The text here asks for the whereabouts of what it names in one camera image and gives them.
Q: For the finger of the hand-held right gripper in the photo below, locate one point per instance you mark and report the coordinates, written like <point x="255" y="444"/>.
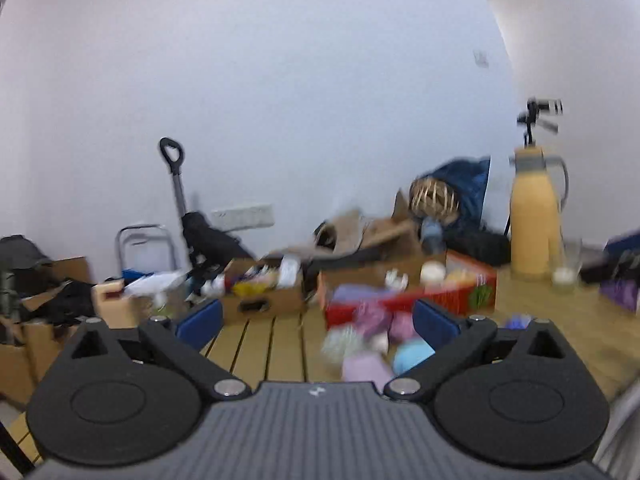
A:
<point x="620" y="265"/>

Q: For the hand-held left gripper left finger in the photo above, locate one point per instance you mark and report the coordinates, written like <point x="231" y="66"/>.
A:
<point x="200" y="321"/>

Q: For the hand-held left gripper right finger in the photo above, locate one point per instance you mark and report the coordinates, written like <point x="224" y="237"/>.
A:
<point x="435" y="326"/>

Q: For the pink purple cloth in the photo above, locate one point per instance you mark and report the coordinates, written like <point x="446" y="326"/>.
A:
<point x="402" y="327"/>

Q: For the light blue plush item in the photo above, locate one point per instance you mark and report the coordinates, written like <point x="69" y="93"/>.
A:
<point x="412" y="357"/>

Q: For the white plush ball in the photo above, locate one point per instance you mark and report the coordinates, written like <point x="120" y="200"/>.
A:
<point x="433" y="273"/>

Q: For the white yellow plush hamster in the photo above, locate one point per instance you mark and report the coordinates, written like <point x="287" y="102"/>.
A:
<point x="457" y="277"/>

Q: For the lilac fluffy cloth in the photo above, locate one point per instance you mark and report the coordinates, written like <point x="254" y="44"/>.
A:
<point x="365" y="367"/>

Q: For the blue packet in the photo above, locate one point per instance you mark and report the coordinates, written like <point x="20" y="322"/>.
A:
<point x="519" y="321"/>

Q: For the red cardboard box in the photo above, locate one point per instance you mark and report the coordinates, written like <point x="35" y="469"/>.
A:
<point x="345" y="315"/>

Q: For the grey-green fluffy ball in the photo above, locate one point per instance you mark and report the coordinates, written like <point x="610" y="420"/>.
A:
<point x="341" y="345"/>

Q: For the purple tissue pack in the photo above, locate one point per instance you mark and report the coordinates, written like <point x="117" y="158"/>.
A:
<point x="620" y="296"/>

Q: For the glass cup with candle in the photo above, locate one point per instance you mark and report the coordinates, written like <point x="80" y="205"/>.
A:
<point x="565" y="275"/>

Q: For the white paper sheet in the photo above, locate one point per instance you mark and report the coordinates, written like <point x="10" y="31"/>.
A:
<point x="155" y="282"/>

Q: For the yellow item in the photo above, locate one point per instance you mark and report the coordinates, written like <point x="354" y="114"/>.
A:
<point x="252" y="288"/>

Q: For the black bag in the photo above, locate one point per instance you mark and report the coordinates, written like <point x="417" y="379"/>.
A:
<point x="210" y="240"/>

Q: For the large open cardboard box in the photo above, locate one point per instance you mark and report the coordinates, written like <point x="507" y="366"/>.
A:
<point x="395" y="247"/>

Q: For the black suitcase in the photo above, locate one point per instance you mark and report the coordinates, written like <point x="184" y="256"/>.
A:
<point x="480" y="250"/>

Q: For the blue water bottle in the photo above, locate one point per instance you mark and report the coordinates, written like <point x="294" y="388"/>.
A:
<point x="432" y="235"/>

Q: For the beige carton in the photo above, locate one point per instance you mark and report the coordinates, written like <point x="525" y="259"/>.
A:
<point x="107" y="302"/>

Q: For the yellow thermos jug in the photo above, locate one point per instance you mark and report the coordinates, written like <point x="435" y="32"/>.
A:
<point x="535" y="220"/>

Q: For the white labelled packet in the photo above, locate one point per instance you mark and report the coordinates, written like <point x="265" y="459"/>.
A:
<point x="290" y="270"/>

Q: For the wicker ball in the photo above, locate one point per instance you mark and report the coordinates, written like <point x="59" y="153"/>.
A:
<point x="435" y="197"/>

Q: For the black clothing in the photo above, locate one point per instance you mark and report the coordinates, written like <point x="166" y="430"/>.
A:
<point x="72" y="302"/>

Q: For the brown paper bag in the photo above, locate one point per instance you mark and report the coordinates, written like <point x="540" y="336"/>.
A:
<point x="345" y="230"/>

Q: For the brown cardboard boxes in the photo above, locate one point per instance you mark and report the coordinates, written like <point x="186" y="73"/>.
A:
<point x="75" y="265"/>

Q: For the dark blue jacket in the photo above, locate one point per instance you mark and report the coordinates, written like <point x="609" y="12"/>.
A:
<point x="470" y="180"/>

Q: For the black tripod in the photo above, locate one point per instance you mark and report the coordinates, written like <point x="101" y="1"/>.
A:
<point x="529" y="127"/>

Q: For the grey backpack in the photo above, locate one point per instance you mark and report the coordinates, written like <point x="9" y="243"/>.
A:
<point x="20" y="255"/>

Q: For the metal folding stool frame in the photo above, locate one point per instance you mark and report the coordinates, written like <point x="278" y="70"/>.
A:
<point x="165" y="240"/>

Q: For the white wall socket row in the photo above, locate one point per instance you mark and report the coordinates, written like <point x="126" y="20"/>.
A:
<point x="242" y="216"/>

